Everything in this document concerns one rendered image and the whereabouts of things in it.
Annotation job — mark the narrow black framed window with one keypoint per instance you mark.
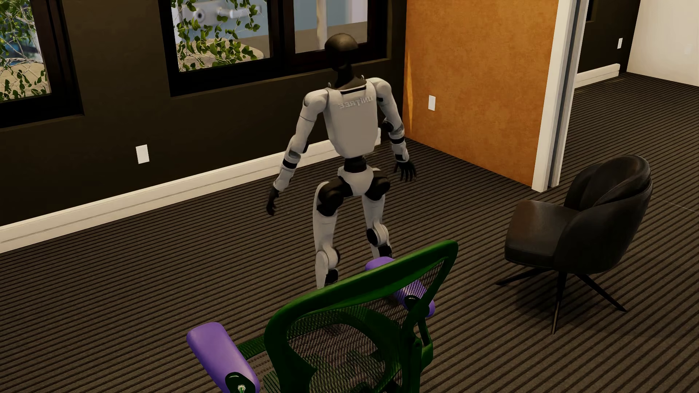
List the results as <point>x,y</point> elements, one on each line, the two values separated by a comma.
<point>63,82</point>

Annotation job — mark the green mesh office chair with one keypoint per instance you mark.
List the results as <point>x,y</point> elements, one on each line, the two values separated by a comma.
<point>349,333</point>

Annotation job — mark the wide black framed window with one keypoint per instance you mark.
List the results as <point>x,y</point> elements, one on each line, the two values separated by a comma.
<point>284,65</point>

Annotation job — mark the white right robot leg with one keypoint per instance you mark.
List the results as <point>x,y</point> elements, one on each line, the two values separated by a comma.
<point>375,218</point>

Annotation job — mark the purple chair armrest pad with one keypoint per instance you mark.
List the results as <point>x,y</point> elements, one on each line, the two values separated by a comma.
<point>221,355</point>
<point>409,292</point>

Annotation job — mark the black robot head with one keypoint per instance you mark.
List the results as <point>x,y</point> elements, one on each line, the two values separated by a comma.
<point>341,49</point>

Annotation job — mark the white robot leg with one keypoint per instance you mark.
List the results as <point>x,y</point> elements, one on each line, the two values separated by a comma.
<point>325,229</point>
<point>375,218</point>

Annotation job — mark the black leather lounge chair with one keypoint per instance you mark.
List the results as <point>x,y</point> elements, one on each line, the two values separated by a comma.
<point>584,229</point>

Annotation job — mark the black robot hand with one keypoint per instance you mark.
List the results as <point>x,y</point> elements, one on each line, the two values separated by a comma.
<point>272,200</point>
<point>405,170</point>

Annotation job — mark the long white baseboard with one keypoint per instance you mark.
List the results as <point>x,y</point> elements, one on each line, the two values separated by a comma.
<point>136,199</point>

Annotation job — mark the white left robot leg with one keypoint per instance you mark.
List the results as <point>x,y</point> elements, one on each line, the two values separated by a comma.
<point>325,229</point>

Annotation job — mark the short white baseboard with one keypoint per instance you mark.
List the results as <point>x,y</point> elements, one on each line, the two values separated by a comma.
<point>598,75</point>

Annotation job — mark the green leafy tree branches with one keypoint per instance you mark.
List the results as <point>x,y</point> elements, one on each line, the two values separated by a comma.
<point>213,43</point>
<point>19,65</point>

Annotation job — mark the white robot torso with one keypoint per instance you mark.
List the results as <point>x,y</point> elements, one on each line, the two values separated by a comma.
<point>353,120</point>

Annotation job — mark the white door frame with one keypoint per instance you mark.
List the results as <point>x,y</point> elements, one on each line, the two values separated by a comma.
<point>554,109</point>

